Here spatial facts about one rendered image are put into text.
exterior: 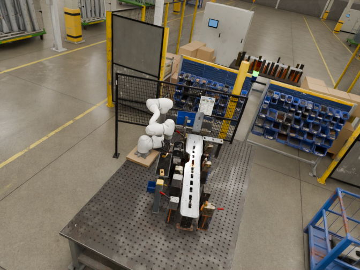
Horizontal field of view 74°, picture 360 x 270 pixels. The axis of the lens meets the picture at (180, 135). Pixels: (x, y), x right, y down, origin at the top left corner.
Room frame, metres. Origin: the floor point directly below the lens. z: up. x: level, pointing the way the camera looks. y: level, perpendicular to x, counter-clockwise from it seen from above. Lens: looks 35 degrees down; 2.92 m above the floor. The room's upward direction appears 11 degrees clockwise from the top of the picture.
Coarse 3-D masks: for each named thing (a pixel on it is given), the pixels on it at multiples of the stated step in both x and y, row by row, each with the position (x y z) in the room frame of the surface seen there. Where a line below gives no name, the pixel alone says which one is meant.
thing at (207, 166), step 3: (207, 162) 2.20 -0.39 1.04; (210, 162) 2.21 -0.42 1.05; (204, 165) 2.18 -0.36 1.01; (207, 165) 2.18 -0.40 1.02; (210, 165) 2.18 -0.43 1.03; (204, 168) 2.18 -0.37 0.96; (207, 168) 2.18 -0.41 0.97; (210, 168) 2.19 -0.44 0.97; (204, 171) 2.18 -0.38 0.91; (207, 171) 2.18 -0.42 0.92; (201, 174) 2.18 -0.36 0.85; (204, 174) 2.18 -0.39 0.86; (201, 177) 2.18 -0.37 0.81; (204, 177) 2.18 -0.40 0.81; (201, 180) 2.18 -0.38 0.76; (204, 180) 2.18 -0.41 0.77; (201, 183) 2.18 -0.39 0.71; (204, 183) 2.18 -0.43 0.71
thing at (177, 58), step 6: (168, 54) 6.00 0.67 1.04; (174, 54) 6.09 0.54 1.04; (168, 60) 5.57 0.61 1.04; (174, 60) 5.65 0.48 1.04; (174, 66) 5.56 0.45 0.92; (174, 72) 5.71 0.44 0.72; (168, 78) 5.73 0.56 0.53; (174, 78) 5.29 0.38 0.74; (168, 84) 5.58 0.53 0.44; (174, 90) 5.27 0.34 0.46
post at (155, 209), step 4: (156, 184) 1.62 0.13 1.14; (156, 188) 1.61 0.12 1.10; (160, 188) 1.61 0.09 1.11; (156, 192) 1.61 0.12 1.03; (156, 196) 1.61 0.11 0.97; (160, 196) 1.62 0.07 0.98; (156, 200) 1.61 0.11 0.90; (156, 204) 1.61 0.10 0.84; (152, 208) 1.65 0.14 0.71; (156, 208) 1.61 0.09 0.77; (152, 212) 1.61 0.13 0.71; (156, 212) 1.61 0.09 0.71
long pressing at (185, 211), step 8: (192, 136) 2.75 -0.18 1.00; (200, 136) 2.79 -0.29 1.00; (192, 144) 2.56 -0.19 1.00; (200, 144) 2.60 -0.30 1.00; (200, 152) 2.43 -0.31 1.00; (184, 168) 2.07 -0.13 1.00; (184, 176) 1.94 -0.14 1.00; (184, 184) 1.82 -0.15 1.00; (184, 192) 1.71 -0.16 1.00; (192, 192) 1.73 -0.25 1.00; (184, 200) 1.61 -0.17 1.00; (192, 200) 1.62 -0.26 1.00; (184, 208) 1.51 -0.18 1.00; (192, 208) 1.53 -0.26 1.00; (192, 216) 1.44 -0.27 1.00
